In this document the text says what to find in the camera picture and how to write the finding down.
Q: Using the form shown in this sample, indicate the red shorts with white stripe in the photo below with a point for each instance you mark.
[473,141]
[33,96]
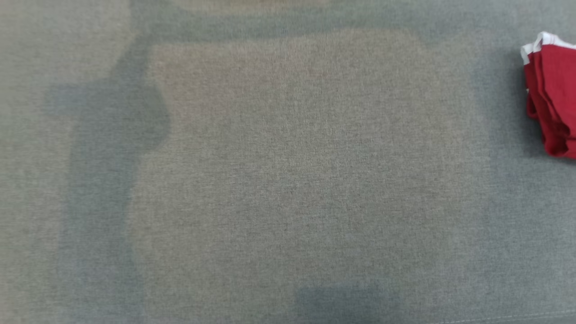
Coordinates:
[555,90]

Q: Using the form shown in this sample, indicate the grey fabric sofa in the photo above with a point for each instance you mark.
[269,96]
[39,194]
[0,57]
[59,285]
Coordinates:
[288,180]

